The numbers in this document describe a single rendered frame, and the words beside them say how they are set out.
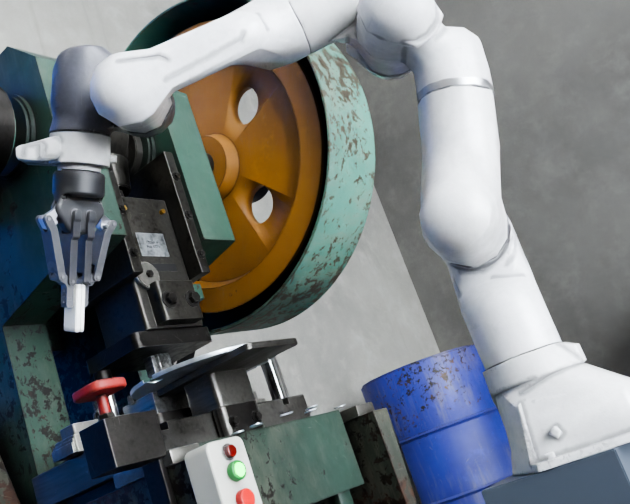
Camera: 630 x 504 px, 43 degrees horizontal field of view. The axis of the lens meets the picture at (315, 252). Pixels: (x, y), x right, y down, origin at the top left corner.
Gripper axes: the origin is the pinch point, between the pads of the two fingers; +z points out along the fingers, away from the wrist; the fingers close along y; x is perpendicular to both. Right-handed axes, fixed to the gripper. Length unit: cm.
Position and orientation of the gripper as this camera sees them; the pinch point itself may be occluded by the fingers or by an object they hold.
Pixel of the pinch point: (74, 307)
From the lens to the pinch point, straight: 123.4
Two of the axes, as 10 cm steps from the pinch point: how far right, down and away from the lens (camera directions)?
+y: 6.1, 0.3, 7.9
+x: -7.9, -0.1, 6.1
